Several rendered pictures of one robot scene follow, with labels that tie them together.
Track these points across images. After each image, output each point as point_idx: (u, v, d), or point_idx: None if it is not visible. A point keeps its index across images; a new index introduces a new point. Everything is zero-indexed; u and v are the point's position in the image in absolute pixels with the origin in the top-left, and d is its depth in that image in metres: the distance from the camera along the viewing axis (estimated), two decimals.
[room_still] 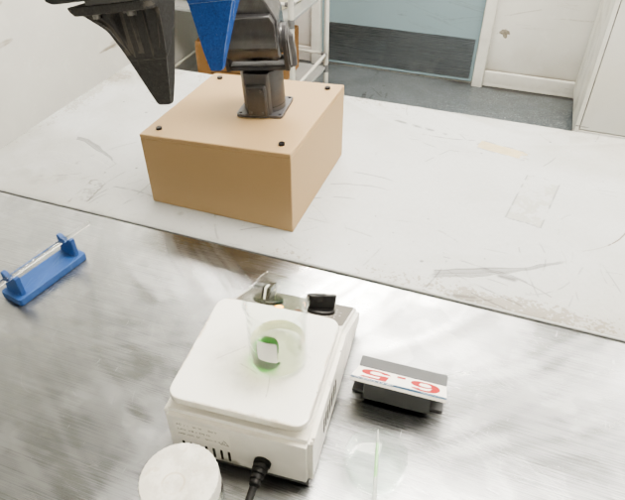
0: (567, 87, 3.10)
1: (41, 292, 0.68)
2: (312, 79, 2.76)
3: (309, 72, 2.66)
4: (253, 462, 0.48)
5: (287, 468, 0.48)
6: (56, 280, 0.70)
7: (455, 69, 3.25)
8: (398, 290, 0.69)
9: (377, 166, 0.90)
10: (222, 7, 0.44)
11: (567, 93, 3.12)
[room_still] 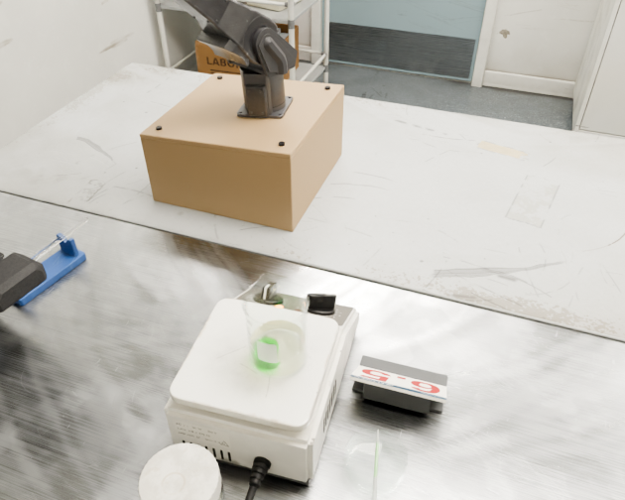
0: (567, 87, 3.10)
1: (41, 292, 0.68)
2: (312, 79, 2.76)
3: (309, 72, 2.66)
4: (253, 462, 0.48)
5: (287, 468, 0.48)
6: (56, 280, 0.70)
7: (455, 69, 3.25)
8: (398, 290, 0.69)
9: (377, 166, 0.90)
10: None
11: (567, 93, 3.12)
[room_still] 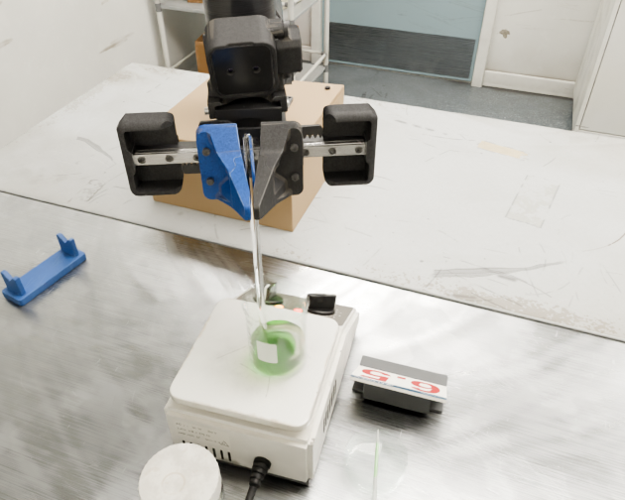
0: (567, 87, 3.10)
1: (41, 292, 0.68)
2: (312, 79, 2.76)
3: (309, 72, 2.66)
4: (253, 462, 0.48)
5: (287, 468, 0.48)
6: (56, 280, 0.70)
7: (455, 69, 3.25)
8: (398, 290, 0.69)
9: (377, 166, 0.90)
10: None
11: (567, 93, 3.12)
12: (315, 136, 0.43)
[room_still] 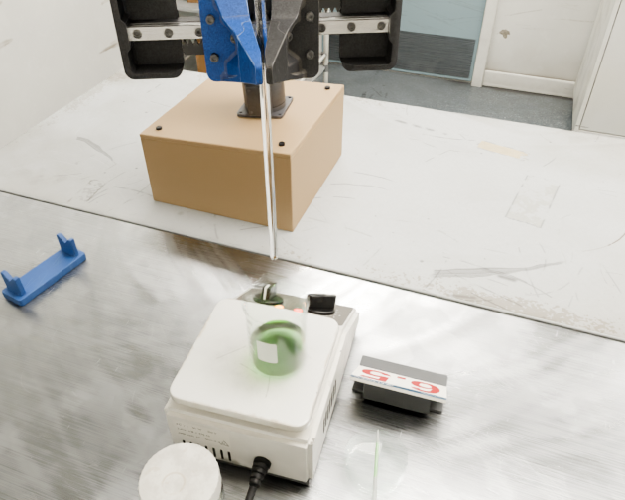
0: (567, 87, 3.10)
1: (41, 292, 0.68)
2: (312, 79, 2.76)
3: None
4: (253, 462, 0.48)
5: (287, 468, 0.48)
6: (56, 280, 0.70)
7: (455, 69, 3.25)
8: (398, 290, 0.69)
9: (377, 166, 0.90)
10: None
11: (567, 93, 3.12)
12: (332, 10, 0.38)
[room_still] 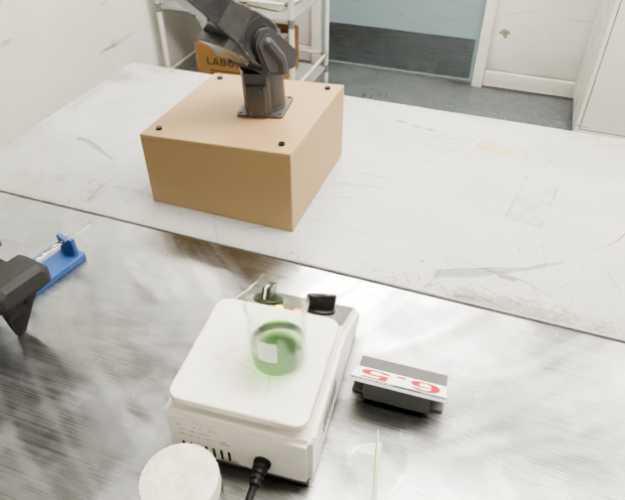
0: (567, 87, 3.10)
1: (41, 292, 0.68)
2: (312, 79, 2.76)
3: (309, 72, 2.66)
4: (253, 462, 0.48)
5: (287, 468, 0.48)
6: (56, 280, 0.70)
7: (455, 69, 3.25)
8: (398, 290, 0.69)
9: (377, 166, 0.90)
10: None
11: (567, 93, 3.12)
12: None
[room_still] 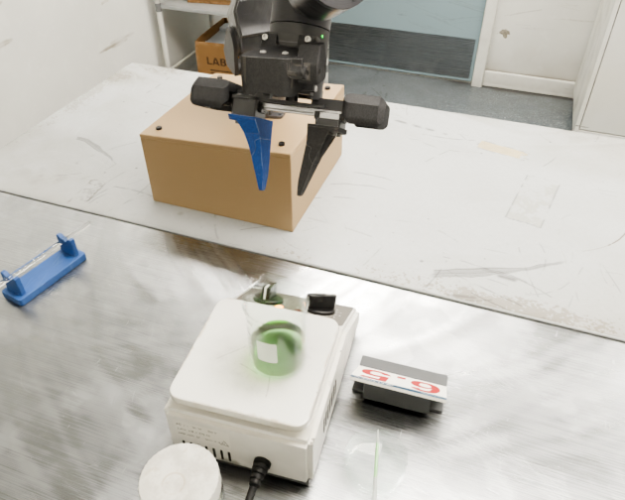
0: (567, 87, 3.10)
1: (41, 292, 0.68)
2: None
3: None
4: (253, 462, 0.48)
5: (287, 468, 0.48)
6: (56, 280, 0.70)
7: (455, 69, 3.25)
8: (398, 290, 0.69)
9: (377, 166, 0.90)
10: (269, 144, 0.58)
11: (567, 93, 3.12)
12: (320, 108, 0.54)
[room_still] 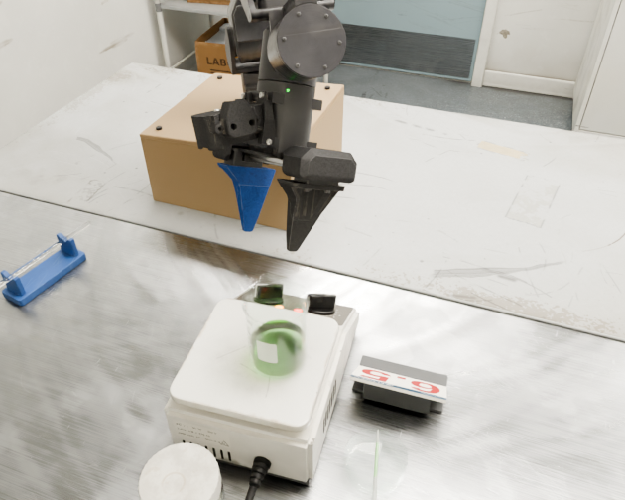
0: (567, 87, 3.10)
1: (41, 292, 0.68)
2: None
3: None
4: (253, 462, 0.48)
5: (287, 468, 0.48)
6: (56, 280, 0.70)
7: (455, 69, 3.25)
8: (398, 290, 0.69)
9: (377, 166, 0.90)
10: (262, 190, 0.63)
11: (567, 93, 3.12)
12: (273, 157, 0.57)
